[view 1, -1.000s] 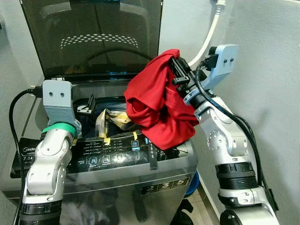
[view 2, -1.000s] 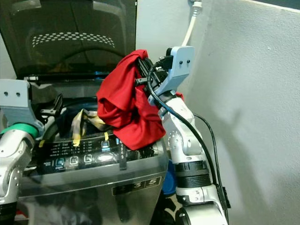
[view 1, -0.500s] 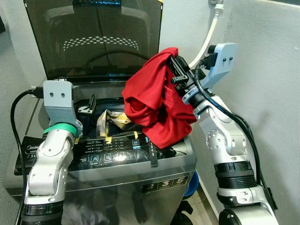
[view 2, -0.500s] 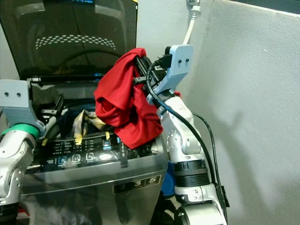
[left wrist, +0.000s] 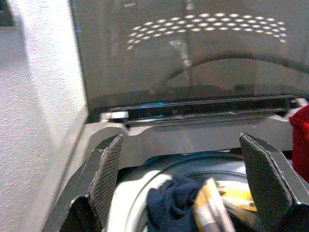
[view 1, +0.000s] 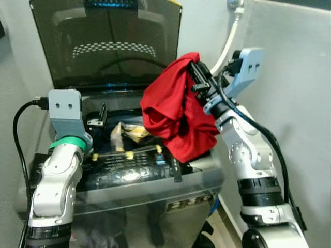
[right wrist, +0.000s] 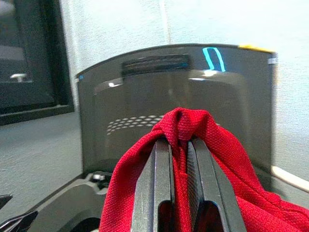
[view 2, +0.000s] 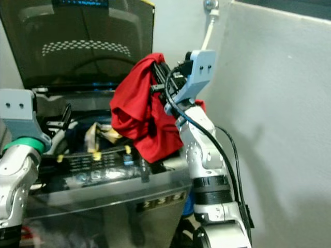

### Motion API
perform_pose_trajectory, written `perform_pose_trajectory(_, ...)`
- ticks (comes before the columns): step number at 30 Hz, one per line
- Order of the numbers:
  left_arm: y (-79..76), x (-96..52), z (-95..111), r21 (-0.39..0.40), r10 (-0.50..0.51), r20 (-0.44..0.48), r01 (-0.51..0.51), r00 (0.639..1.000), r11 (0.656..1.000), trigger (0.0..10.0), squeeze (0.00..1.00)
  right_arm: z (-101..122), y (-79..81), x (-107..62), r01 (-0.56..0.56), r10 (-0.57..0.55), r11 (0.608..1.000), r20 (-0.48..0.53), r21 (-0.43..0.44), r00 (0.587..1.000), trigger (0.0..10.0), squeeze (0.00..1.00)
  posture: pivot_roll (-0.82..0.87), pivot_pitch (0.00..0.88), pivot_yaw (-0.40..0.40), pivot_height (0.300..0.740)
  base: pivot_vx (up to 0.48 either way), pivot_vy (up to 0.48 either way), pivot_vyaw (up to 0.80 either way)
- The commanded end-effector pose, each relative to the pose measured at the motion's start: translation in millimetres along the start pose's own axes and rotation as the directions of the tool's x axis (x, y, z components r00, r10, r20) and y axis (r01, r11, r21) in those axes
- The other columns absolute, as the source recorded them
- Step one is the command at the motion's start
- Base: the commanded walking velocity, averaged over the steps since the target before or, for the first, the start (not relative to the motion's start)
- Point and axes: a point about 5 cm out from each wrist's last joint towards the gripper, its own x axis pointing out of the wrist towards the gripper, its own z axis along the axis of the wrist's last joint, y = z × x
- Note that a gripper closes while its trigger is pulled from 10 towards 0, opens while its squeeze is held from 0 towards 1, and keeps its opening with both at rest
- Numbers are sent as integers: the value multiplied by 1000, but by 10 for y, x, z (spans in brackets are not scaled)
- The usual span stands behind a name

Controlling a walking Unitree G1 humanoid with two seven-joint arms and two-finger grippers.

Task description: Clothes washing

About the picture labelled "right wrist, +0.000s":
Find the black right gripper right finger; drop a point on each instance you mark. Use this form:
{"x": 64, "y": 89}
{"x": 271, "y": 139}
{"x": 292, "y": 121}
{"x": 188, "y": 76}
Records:
{"x": 210, "y": 193}

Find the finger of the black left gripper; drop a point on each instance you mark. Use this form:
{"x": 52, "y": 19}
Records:
{"x": 5, "y": 200}
{"x": 17, "y": 222}

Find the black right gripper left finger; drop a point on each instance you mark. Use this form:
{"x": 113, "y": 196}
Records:
{"x": 157, "y": 183}

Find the red knit cloth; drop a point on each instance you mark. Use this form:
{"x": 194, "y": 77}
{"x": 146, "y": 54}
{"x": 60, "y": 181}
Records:
{"x": 241, "y": 169}

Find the grey washing machine body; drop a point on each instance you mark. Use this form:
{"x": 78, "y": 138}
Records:
{"x": 72, "y": 200}

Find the yellow sticker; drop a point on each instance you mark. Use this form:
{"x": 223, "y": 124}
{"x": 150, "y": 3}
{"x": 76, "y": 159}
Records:
{"x": 256, "y": 47}

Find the black framed window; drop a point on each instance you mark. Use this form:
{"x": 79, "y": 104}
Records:
{"x": 48, "y": 48}

